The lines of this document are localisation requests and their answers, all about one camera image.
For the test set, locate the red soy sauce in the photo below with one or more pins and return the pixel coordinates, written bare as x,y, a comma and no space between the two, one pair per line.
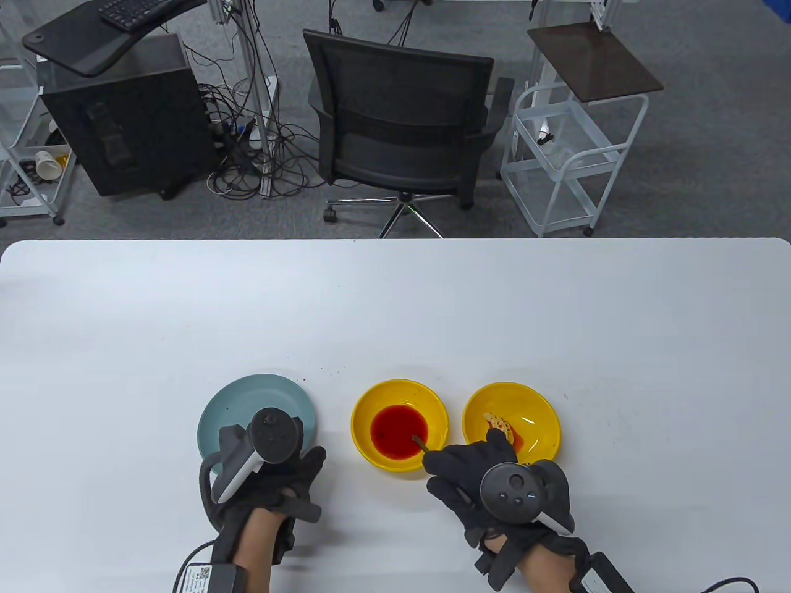
395,429

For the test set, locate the teal plate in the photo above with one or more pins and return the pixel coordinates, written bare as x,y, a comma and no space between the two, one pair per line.
247,395

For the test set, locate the dark grey motion controller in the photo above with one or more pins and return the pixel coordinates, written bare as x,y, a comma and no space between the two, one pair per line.
513,491
275,435

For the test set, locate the person's right hand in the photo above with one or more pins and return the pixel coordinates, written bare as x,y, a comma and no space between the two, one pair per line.
460,475

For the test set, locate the yellow dumpling bowl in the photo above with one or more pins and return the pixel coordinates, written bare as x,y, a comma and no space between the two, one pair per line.
531,407

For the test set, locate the black mesh office chair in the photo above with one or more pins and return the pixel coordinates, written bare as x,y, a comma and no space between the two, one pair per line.
401,99

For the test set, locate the black keyboard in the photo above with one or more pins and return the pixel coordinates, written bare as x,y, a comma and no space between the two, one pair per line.
136,12

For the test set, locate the aluminium frame post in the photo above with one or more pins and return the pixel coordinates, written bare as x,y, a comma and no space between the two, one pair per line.
252,74

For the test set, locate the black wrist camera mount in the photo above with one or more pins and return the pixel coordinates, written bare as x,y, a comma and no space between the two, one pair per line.
303,511
494,571

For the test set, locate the white paper cup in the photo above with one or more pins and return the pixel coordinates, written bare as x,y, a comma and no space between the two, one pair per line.
47,165

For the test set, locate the pale dumpling with red dots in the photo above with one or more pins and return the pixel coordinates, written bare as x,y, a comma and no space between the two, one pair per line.
499,423

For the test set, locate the yellow sauce bowl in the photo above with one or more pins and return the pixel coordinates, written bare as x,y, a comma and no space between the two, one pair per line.
364,445

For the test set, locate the white cart brown top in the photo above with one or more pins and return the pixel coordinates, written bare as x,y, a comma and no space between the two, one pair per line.
593,62

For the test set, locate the black computer tower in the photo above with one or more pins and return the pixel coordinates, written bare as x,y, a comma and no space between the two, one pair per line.
123,123

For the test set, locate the small black clip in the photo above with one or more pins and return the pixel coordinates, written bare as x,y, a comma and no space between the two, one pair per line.
544,138

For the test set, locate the person's right forearm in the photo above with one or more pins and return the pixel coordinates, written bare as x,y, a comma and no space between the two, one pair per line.
550,571

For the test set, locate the person's left hand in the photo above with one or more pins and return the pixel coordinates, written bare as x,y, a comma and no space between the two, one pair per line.
289,482

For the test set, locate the person's left forearm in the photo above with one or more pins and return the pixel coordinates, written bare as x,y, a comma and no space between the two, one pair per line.
253,556

